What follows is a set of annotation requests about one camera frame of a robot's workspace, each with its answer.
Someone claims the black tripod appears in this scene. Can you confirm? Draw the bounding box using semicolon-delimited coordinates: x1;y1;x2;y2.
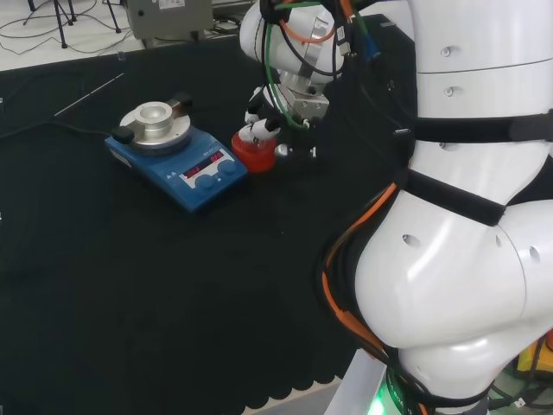
103;0;123;34
25;0;79;49

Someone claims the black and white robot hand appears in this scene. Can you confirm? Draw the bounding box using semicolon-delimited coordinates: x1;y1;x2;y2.
244;85;329;161

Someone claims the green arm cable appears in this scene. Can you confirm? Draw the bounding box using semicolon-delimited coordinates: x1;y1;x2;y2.
261;0;310;131

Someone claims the yellow stop button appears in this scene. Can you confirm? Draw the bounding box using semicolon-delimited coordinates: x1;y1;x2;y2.
516;328;553;380

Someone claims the grey metal cabinet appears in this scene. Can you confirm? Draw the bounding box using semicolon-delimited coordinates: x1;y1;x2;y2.
126;0;215;41

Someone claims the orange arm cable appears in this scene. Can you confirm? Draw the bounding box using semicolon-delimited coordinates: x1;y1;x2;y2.
276;0;398;360

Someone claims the thin metal probe rod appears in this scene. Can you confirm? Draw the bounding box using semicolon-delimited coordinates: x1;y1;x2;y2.
54;72;125;118

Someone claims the black floor cable bundle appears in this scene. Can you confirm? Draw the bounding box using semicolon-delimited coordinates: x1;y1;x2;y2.
213;15;245;35

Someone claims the black bench cloth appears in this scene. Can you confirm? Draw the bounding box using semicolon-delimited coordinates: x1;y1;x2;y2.
0;12;418;415

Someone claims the orange flask support ring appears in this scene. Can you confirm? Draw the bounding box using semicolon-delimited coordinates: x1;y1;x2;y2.
231;129;277;174

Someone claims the blue-base heater with steel plate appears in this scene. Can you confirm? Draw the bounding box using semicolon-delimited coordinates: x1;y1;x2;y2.
104;92;250;214

